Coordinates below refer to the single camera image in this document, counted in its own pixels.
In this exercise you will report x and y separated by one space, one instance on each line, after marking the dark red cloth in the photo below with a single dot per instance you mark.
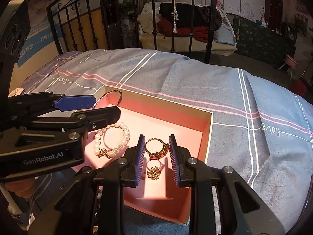
195 33

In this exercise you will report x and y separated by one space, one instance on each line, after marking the blue cushion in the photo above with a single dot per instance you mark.
223 35

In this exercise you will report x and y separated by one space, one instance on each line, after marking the wall poster with drawn buildings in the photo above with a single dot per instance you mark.
242 2

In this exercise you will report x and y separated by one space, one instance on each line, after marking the person's left hand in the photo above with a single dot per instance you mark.
18 188

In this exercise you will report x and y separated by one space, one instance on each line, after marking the gold flower pendant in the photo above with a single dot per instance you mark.
154 173

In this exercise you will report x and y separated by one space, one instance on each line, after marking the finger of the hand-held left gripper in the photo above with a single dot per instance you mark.
75 102
102 116

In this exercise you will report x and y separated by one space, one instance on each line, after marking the silver bangle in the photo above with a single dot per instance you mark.
120 98

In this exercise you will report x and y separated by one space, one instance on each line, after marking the pink stool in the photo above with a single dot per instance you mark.
289 60

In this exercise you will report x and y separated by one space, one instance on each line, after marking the green printed cloth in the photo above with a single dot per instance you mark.
264 41

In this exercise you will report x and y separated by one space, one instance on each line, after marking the blue and white wall banner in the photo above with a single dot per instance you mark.
41 39

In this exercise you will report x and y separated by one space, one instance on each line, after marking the blue-grey striped blanket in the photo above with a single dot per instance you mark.
220 90

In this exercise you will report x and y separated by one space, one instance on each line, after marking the pink jewelry box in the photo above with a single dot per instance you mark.
171 127

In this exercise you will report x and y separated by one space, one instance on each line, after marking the beige cushion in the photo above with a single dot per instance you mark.
146 24

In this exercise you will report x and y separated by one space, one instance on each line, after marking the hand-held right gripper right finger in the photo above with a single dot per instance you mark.
174 162

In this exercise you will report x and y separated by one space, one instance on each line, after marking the beige sofa with clothes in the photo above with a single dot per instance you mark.
227 22

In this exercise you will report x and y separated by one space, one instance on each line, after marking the black metal bed frame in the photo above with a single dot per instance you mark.
211 22

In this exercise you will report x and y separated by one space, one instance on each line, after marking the red chair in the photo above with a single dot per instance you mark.
302 85

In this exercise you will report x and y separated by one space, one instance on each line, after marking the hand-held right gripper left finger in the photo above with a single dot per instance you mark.
139 162

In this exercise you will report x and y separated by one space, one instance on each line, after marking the black clothing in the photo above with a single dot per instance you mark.
185 11

